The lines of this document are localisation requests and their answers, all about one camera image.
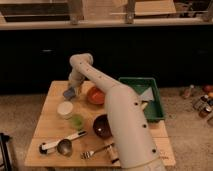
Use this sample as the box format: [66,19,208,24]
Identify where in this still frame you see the white cloth in tray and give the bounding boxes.
[140,87,154,101]

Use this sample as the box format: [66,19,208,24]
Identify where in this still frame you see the white handled tool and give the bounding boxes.
[38,130,89,156]

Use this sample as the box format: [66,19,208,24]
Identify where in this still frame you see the bottles on floor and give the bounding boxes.
[192,85,213,127]

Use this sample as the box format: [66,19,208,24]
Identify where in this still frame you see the brown rectangular block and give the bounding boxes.
[107,145,119,164]

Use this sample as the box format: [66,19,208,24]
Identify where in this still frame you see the metal measuring cup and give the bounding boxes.
[57,139,72,156]

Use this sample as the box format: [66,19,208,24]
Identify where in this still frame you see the white round container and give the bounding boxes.
[57,101,73,119]

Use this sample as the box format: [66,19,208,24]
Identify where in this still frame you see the silver fork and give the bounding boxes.
[80,143,114,159]

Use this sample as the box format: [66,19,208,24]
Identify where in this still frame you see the green plastic tray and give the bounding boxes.
[119,77,165,122]

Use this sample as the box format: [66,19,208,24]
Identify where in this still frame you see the green cup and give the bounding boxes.
[70,114,84,130]

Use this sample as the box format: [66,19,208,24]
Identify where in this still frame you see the wooden table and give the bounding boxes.
[24,80,177,168]

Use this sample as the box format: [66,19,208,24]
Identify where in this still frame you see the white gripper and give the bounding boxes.
[68,69,85,95]

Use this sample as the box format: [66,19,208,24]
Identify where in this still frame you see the black object at left edge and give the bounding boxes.
[0,133,12,171]

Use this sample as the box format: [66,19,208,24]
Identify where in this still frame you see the dark brown bowl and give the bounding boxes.
[93,114,112,139]

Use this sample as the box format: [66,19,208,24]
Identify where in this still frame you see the orange bowl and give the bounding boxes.
[87,86,105,105]

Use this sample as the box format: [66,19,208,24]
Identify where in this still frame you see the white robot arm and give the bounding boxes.
[69,53,166,171]

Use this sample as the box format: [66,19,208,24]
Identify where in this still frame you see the blue sponge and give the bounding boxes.
[63,87,77,100]

